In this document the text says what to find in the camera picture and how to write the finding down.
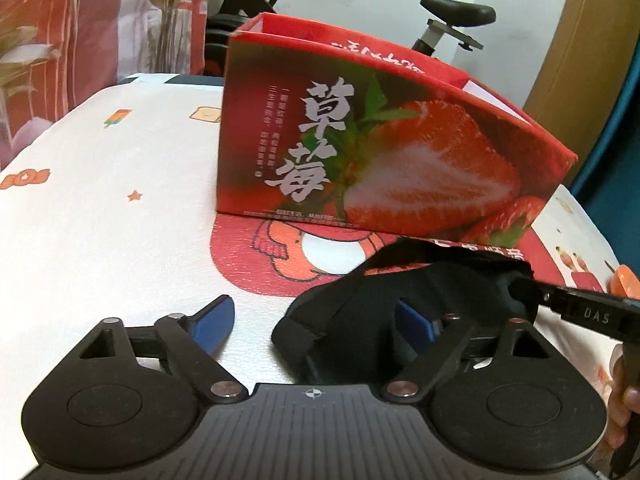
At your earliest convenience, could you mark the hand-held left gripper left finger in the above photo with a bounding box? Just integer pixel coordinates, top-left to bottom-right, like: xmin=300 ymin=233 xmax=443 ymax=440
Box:
xmin=80 ymin=296 xmax=248 ymax=403

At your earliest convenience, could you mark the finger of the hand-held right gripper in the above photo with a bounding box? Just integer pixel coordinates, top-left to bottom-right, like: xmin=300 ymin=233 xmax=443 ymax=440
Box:
xmin=509 ymin=276 xmax=568 ymax=313

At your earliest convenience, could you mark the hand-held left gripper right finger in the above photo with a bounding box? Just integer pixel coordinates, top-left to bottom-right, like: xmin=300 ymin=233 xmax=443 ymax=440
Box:
xmin=385 ymin=300 xmax=551 ymax=403

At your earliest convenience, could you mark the black fabric brace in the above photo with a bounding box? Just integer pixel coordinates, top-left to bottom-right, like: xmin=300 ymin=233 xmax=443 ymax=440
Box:
xmin=270 ymin=237 xmax=541 ymax=386

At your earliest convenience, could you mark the red strawberry print cardboard box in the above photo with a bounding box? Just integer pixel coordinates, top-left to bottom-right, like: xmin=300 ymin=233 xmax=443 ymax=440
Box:
xmin=215 ymin=11 xmax=578 ymax=248

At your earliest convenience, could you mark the person's right hand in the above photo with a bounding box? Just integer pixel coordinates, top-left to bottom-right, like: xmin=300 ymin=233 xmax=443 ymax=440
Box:
xmin=605 ymin=355 xmax=640 ymax=456

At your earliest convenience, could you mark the orange plastic piece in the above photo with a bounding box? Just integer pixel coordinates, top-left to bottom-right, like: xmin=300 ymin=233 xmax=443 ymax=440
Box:
xmin=606 ymin=265 xmax=640 ymax=297

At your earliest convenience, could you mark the white printed tablecloth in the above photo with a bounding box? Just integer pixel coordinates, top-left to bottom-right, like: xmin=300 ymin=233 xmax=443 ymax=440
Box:
xmin=0 ymin=74 xmax=626 ymax=401

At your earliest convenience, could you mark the teal curtain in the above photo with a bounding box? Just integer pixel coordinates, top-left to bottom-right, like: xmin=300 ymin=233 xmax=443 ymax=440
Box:
xmin=570 ymin=45 xmax=640 ymax=241

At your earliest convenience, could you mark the black exercise bike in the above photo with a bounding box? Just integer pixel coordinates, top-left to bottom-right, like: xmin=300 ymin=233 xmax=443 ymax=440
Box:
xmin=202 ymin=0 xmax=497 ymax=78

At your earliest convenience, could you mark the wooden door frame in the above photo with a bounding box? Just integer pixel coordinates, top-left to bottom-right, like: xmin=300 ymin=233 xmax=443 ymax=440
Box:
xmin=520 ymin=0 xmax=638 ymax=126

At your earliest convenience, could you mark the red plant print wall cloth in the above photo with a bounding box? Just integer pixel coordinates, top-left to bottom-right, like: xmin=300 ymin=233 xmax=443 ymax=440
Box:
xmin=0 ymin=0 xmax=211 ymax=171

